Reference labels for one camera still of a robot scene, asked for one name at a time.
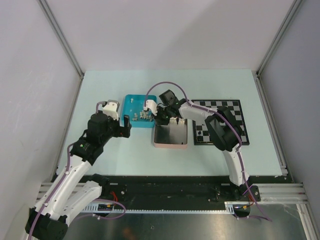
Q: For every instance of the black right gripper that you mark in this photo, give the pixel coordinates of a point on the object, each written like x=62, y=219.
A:
x=158, y=119

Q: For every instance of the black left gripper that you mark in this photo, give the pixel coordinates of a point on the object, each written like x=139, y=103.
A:
x=121, y=131

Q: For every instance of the pink plastic tray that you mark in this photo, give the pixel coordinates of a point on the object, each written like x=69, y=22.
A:
x=171, y=136

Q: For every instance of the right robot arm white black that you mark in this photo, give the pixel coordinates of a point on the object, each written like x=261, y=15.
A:
x=222, y=127

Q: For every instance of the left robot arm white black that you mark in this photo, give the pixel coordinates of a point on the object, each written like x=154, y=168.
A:
x=51, y=216

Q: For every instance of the white chess pieces cluster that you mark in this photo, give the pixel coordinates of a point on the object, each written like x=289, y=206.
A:
x=142, y=116

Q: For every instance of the blue plastic tray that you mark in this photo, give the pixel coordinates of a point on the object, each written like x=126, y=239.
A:
x=137, y=106

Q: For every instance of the black silver chessboard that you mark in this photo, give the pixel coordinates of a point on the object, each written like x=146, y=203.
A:
x=234, y=105

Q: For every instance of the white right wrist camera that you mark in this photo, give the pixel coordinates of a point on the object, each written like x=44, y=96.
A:
x=150, y=105

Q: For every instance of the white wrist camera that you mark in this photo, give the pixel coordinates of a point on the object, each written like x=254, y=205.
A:
x=150, y=105
x=111, y=109

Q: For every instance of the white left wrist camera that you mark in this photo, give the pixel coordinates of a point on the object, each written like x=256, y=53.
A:
x=111, y=109

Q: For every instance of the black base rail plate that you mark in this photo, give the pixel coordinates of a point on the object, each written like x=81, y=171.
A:
x=178, y=193

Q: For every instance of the grey cable duct strip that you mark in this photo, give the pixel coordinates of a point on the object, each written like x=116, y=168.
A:
x=92, y=208

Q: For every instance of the aluminium frame post left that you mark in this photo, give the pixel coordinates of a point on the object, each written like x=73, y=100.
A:
x=57, y=30

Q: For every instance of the aluminium frame post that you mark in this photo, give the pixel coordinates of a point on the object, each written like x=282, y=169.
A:
x=57, y=30
x=280, y=34

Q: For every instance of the aluminium frame post right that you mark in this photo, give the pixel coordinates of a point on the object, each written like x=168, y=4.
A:
x=280, y=34

